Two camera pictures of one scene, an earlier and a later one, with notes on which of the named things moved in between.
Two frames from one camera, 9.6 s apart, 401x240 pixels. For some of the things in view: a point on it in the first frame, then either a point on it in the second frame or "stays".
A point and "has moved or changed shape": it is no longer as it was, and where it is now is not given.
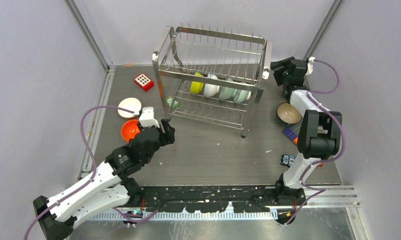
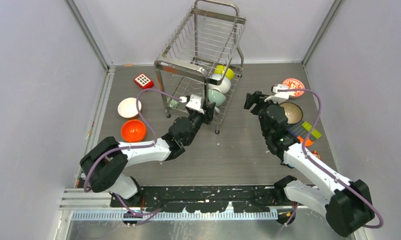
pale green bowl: [227, 92] → [215, 96]
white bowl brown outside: [130, 104] stays
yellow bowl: [196, 87] → [219, 70]
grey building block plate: [296, 128] stays
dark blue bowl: [288, 113] stays
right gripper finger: [276, 64] → [253, 98]
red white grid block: [144, 82] stays
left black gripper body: [147, 158] → [196, 121]
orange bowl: [129, 129] stays
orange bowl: [128, 134] stays
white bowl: [210, 90] → [224, 86]
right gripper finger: [280, 75] → [250, 101]
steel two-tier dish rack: [212, 75] has moved or changed shape
